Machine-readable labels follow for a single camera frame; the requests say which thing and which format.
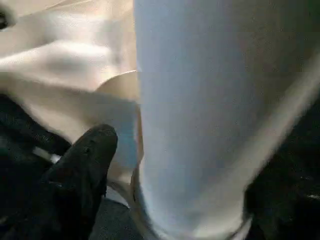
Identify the black plastic mat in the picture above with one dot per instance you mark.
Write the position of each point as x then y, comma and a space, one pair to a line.
20, 130

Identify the white plastic table top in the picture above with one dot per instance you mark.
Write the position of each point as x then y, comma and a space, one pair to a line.
62, 62

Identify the white plastic table leg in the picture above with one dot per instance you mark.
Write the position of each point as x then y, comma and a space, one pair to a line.
200, 100

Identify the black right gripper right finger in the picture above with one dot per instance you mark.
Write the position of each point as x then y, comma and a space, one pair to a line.
282, 212

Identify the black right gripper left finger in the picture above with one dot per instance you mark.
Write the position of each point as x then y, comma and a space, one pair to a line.
82, 175

